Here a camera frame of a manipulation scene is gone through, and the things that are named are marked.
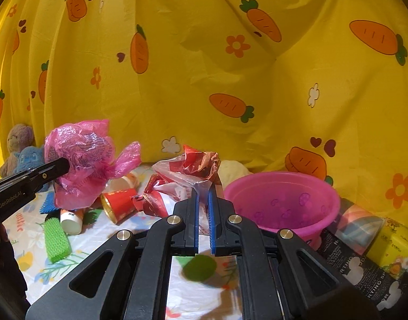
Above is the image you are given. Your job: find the white orange printed paper cup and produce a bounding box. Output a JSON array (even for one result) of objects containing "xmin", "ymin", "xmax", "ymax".
[{"xmin": 109, "ymin": 170, "xmax": 140, "ymax": 190}]

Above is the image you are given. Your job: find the yellow tissue pack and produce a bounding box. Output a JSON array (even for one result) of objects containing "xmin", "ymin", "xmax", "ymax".
[{"xmin": 367, "ymin": 218, "xmax": 408, "ymax": 279}]

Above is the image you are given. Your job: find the red paper cup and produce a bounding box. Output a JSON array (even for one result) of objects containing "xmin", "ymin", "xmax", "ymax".
[{"xmin": 100, "ymin": 188, "xmax": 138, "ymax": 225}]

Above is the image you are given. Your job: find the blue plush toy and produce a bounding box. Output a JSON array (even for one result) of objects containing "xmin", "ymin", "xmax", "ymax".
[{"xmin": 15, "ymin": 146, "xmax": 47, "ymax": 174}]

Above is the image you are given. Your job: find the yellow carrot print curtain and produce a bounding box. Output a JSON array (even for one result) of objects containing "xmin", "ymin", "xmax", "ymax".
[{"xmin": 0, "ymin": 0, "xmax": 408, "ymax": 221}]

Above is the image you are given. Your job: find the pink plastic bag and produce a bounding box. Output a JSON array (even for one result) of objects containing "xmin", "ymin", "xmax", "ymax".
[{"xmin": 44, "ymin": 119, "xmax": 142, "ymax": 209}]

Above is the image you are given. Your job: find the cream plush toy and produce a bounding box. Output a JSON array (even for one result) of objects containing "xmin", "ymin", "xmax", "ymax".
[{"xmin": 220, "ymin": 160, "xmax": 255, "ymax": 189}]

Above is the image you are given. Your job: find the pink plastic basin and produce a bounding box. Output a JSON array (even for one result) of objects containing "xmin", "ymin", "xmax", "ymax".
[{"xmin": 223, "ymin": 171, "xmax": 341, "ymax": 250}]

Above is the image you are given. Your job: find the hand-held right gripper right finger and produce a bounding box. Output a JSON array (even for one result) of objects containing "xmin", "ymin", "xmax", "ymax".
[{"xmin": 208, "ymin": 187, "xmax": 382, "ymax": 320}]

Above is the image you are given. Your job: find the floral fruit print sheet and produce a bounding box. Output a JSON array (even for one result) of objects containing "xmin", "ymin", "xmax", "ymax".
[{"xmin": 2, "ymin": 167, "xmax": 241, "ymax": 320}]

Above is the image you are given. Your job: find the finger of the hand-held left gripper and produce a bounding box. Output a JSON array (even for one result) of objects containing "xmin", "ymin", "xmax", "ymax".
[{"xmin": 0, "ymin": 158, "xmax": 71, "ymax": 197}]

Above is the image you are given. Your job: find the rainbow print box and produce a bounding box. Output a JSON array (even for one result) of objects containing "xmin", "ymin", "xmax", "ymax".
[{"xmin": 337, "ymin": 200, "xmax": 386, "ymax": 245}]

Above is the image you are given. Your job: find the black printed box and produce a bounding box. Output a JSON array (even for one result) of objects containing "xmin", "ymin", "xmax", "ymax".
[{"xmin": 315, "ymin": 230, "xmax": 408, "ymax": 311}]

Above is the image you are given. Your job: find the green foam mesh sleeve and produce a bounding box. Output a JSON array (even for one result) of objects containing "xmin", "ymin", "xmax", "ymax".
[{"xmin": 45, "ymin": 218, "xmax": 72, "ymax": 262}]

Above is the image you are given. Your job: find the clear red printed plastic bag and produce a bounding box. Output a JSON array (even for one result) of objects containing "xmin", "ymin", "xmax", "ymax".
[{"xmin": 132, "ymin": 145, "xmax": 223, "ymax": 237}]

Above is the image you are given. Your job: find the white plastic bottle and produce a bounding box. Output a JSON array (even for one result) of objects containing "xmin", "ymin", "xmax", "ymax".
[{"xmin": 60, "ymin": 208, "xmax": 87, "ymax": 235}]

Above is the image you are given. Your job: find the blue foam mesh sleeve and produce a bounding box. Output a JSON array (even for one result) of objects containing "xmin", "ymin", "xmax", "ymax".
[{"xmin": 40, "ymin": 191, "xmax": 58, "ymax": 214}]

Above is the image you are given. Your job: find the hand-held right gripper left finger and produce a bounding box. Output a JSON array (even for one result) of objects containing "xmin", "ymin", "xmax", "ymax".
[{"xmin": 26, "ymin": 195, "xmax": 200, "ymax": 320}]

